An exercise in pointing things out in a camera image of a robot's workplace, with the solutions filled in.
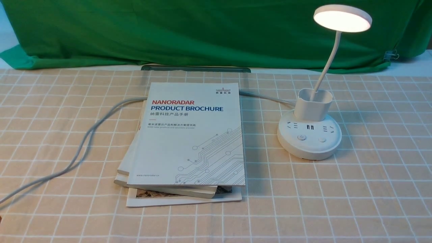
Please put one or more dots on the beige checkered tablecloth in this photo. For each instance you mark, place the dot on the beige checkered tablecloth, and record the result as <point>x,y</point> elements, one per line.
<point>375,189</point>

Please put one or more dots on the bottom magazine in stack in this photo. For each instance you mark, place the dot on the bottom magazine in stack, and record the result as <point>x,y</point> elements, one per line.
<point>145,200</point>

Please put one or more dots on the metal binder clip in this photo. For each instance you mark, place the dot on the metal binder clip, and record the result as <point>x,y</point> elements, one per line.
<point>391,55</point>

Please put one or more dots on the green backdrop cloth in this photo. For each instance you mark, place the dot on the green backdrop cloth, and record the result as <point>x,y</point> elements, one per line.
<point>243,33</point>

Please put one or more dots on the white Nanoradar product brochure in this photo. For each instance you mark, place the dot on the white Nanoradar product brochure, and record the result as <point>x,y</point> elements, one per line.
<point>190,135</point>

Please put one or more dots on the white desk lamp with sockets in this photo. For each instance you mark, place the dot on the white desk lamp with sockets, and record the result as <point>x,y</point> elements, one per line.
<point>308,131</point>

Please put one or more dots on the dark cable tray slot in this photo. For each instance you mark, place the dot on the dark cable tray slot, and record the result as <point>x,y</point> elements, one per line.
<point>195,68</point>

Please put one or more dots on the middle book in stack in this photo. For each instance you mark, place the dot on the middle book in stack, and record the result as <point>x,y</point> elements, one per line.
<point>125,168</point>

